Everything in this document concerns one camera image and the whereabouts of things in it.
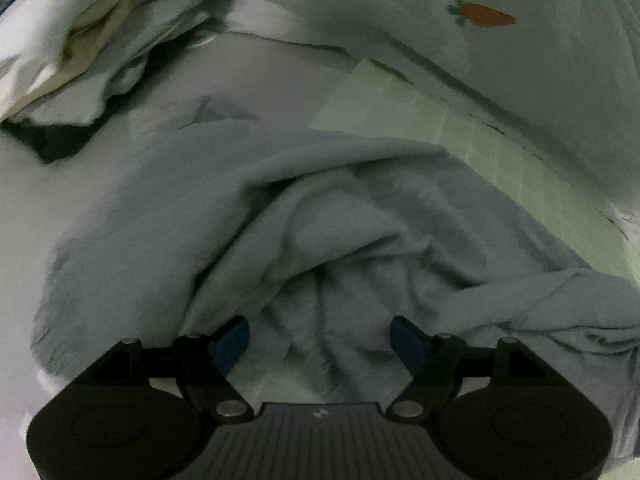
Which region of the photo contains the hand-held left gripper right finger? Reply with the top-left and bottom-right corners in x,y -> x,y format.
384,315 -> 566,424

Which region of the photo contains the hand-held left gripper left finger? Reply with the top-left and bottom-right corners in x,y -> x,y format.
75,315 -> 256,424

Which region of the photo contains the white cloth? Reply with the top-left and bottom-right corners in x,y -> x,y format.
0,0 -> 88,121

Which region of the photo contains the beige cloth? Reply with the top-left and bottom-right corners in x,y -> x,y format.
60,0 -> 193,88

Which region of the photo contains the carrot print pale cloth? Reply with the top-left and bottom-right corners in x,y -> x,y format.
215,0 -> 640,231

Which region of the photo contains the green checked bed sheet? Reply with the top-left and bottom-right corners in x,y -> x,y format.
240,58 -> 640,406

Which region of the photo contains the grey garment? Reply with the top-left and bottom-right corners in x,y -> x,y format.
30,122 -> 640,461

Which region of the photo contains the light grey crumpled cloth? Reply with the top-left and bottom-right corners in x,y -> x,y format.
10,0 -> 236,128

